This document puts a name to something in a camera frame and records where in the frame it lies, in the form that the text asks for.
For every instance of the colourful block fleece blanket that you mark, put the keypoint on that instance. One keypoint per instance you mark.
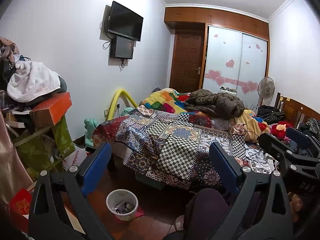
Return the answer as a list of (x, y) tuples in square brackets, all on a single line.
[(167, 100)]

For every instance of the white shopping bag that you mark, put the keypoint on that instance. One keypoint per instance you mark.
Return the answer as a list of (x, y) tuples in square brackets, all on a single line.
[(75, 158)]

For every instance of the teal plastic toy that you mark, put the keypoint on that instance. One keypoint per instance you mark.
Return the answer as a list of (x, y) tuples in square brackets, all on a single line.
[(90, 125)]

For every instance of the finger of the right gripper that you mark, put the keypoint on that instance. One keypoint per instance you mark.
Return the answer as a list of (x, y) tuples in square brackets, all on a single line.
[(272, 146), (297, 139)]

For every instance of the red plush toy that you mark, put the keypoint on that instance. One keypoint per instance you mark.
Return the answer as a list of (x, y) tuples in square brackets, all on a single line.
[(279, 130)]

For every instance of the wooden bed headboard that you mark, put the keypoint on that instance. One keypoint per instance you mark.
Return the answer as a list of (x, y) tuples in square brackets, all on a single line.
[(295, 112)]

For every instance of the brown wooden door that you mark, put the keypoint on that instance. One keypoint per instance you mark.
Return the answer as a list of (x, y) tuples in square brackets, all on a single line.
[(187, 60)]

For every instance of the yellow foam tube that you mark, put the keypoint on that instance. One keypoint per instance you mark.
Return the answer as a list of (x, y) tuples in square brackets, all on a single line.
[(124, 95)]

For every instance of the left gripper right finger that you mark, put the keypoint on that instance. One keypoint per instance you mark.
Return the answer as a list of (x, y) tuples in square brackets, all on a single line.
[(261, 209)]

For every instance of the patchwork patterned bedspread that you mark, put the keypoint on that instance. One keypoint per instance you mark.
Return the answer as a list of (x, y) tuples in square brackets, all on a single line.
[(172, 149)]

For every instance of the white bandage tape roll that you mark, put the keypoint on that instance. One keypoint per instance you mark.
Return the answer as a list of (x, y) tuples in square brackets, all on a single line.
[(129, 206)]

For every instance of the white plastic trash bin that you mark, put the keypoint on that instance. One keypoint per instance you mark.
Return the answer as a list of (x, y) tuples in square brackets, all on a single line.
[(115, 197)]

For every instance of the small black wall monitor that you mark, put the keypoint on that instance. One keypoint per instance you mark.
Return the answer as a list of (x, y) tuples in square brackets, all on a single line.
[(121, 48)]

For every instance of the person's dark trouser knee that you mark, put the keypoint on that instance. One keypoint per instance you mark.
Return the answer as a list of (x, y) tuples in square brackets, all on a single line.
[(202, 215)]

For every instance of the orange cardboard box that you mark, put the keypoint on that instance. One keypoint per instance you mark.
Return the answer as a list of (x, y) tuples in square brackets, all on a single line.
[(51, 111)]

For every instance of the blue white toothpaste tube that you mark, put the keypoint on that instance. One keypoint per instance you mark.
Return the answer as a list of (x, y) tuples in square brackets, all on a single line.
[(120, 208)]

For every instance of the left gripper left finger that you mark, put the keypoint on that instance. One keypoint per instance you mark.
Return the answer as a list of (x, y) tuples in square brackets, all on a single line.
[(48, 218)]

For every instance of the white sliding wardrobe with hearts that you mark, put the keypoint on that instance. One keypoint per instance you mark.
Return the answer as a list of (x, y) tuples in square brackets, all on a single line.
[(237, 61)]

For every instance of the standing electric fan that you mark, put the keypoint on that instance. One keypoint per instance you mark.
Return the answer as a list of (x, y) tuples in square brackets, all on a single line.
[(266, 89)]

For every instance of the black wall television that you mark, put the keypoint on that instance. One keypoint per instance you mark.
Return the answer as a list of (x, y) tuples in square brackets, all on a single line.
[(124, 22)]

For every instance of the green patterned bag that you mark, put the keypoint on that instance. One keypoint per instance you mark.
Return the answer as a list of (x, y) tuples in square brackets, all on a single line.
[(45, 149)]

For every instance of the brown puffer jacket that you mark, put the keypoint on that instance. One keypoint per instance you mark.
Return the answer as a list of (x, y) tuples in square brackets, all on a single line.
[(215, 105)]

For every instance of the white cloth pile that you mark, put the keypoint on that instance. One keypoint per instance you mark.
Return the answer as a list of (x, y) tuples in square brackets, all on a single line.
[(31, 80)]

